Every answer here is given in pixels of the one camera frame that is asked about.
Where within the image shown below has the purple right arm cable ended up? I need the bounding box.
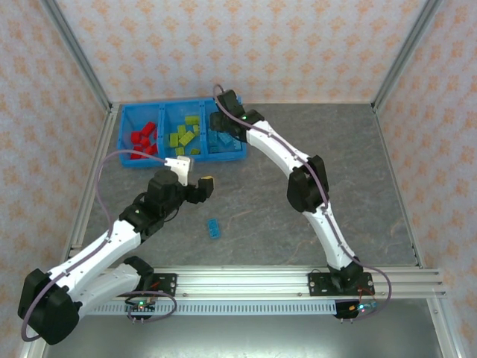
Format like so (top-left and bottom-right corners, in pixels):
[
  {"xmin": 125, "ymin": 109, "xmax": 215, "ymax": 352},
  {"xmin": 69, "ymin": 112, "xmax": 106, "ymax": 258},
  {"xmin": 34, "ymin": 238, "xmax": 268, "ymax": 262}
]
[{"xmin": 212, "ymin": 84, "xmax": 393, "ymax": 310}]

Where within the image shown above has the purple cable loop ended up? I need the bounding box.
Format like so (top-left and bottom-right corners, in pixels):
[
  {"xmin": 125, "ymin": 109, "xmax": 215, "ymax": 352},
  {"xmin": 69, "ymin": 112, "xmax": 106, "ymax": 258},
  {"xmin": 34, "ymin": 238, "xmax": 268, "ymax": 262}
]
[{"xmin": 124, "ymin": 289, "xmax": 177, "ymax": 324}]

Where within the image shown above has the aluminium frame post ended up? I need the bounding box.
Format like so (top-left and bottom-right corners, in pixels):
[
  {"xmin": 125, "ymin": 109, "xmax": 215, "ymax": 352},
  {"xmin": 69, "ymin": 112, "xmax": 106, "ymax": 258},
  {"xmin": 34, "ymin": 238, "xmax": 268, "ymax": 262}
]
[
  {"xmin": 39, "ymin": 0, "xmax": 115, "ymax": 115},
  {"xmin": 371, "ymin": 0, "xmax": 447, "ymax": 113}
]

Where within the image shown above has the small circuit board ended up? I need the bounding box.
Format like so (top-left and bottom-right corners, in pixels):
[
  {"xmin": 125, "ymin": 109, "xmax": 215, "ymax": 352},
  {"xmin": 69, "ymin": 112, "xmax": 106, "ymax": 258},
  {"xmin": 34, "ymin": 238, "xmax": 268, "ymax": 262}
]
[
  {"xmin": 124, "ymin": 300, "xmax": 157, "ymax": 314},
  {"xmin": 346, "ymin": 301, "xmax": 377, "ymax": 314}
]

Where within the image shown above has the aluminium side rail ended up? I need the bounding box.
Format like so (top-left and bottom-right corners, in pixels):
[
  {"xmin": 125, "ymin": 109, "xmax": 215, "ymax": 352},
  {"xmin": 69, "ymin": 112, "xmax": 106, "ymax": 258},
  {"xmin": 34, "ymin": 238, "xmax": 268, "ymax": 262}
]
[
  {"xmin": 18, "ymin": 104, "xmax": 122, "ymax": 358},
  {"xmin": 372, "ymin": 104, "xmax": 463, "ymax": 358}
]

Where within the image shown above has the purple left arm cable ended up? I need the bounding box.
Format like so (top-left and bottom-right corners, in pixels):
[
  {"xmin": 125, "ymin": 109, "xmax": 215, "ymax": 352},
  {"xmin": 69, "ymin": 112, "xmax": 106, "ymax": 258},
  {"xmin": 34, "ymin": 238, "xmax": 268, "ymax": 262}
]
[{"xmin": 20, "ymin": 148, "xmax": 168, "ymax": 342}]

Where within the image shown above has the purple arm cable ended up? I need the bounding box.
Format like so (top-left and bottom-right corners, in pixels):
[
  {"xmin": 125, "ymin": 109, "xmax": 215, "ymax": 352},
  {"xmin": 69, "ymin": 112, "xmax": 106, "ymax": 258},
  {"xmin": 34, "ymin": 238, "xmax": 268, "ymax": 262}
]
[
  {"xmin": 212, "ymin": 84, "xmax": 393, "ymax": 310},
  {"xmin": 20, "ymin": 148, "xmax": 168, "ymax": 342}
]

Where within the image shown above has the blue plastic bin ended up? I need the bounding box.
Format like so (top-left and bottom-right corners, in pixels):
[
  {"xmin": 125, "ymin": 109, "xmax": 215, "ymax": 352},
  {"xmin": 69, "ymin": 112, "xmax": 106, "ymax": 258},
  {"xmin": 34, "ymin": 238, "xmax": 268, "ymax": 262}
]
[
  {"xmin": 118, "ymin": 102, "xmax": 167, "ymax": 169},
  {"xmin": 200, "ymin": 95, "xmax": 249, "ymax": 164},
  {"xmin": 159, "ymin": 100, "xmax": 208, "ymax": 167}
]

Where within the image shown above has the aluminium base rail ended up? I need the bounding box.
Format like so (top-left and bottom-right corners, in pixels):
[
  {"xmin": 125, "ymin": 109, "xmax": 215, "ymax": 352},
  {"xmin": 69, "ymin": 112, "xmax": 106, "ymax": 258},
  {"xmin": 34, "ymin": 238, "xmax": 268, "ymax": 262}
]
[{"xmin": 107, "ymin": 265, "xmax": 447, "ymax": 299}]

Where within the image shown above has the white slotted cable duct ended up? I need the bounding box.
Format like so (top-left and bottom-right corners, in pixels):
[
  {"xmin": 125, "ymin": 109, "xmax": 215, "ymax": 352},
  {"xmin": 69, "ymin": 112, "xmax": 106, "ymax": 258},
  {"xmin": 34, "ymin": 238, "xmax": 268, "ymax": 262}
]
[{"xmin": 89, "ymin": 300, "xmax": 338, "ymax": 318}]

